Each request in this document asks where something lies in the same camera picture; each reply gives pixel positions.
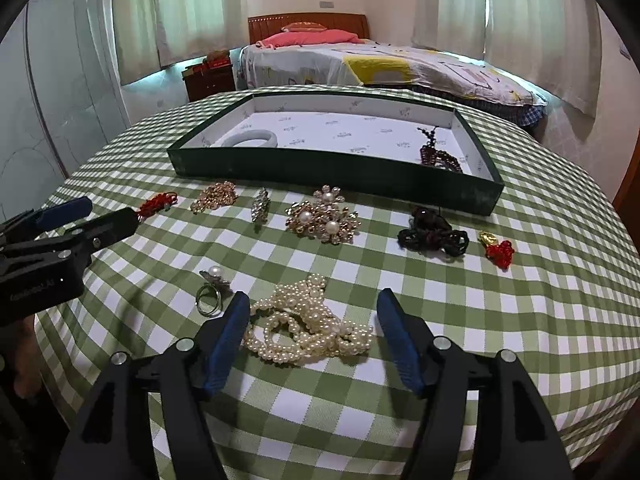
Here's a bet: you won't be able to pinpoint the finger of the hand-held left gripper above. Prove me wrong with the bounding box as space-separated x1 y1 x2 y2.
0 207 139 271
0 196 93 246

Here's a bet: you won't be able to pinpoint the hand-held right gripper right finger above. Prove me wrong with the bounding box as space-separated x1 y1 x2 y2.
376 287 576 480

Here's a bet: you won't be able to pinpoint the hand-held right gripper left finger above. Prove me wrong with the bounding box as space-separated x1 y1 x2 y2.
52 291 251 480

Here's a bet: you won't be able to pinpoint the white pearl necklace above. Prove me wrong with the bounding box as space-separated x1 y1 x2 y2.
242 273 376 366

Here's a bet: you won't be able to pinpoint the gold rhinestone bracelet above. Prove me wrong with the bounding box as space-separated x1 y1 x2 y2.
190 181 238 214

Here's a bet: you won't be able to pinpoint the dark brown bead bracelet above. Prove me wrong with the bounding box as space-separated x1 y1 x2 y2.
397 204 470 256

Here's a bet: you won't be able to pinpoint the gold charm with red knot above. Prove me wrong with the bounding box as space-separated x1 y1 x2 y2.
477 230 516 272

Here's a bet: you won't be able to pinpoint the silver crystal brooch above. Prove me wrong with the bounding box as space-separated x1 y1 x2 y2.
251 187 272 228

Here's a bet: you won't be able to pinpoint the large pearl gold brooch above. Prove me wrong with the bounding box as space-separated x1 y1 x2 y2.
284 185 360 246

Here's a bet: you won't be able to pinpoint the dark green jewelry tray box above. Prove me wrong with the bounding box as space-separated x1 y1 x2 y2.
166 92 505 217

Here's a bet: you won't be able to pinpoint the person's left hand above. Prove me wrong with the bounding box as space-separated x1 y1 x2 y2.
12 315 42 401

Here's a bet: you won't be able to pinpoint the green checked tablecloth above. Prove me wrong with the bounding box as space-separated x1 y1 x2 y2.
35 85 640 480

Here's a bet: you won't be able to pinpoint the white jade bangle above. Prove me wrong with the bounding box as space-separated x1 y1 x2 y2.
217 130 279 150

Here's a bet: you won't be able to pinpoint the dark wooden nightstand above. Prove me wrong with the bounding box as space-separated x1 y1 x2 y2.
181 62 236 102

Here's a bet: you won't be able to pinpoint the red boxes on nightstand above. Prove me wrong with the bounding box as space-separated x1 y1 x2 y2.
185 50 232 73

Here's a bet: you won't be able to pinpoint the white curtain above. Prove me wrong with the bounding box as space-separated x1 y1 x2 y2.
112 0 251 86
412 0 603 116

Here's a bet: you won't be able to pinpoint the blue plaid bed sheet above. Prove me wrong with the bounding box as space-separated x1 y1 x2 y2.
410 85 543 128

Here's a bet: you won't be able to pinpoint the wooden bed headboard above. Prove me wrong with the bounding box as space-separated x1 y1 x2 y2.
247 12 371 46

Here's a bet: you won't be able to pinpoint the plain pink pillow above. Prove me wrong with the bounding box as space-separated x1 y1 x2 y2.
255 30 361 50

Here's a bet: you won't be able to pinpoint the bed with patterned cover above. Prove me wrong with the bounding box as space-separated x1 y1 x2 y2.
237 40 548 106

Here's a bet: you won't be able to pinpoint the pearl ring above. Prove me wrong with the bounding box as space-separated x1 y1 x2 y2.
195 266 233 317

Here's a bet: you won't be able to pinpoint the dark red bead bracelet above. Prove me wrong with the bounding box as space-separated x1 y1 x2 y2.
416 126 468 176

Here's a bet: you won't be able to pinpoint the wooden door frame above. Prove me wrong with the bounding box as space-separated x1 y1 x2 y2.
612 150 640 221

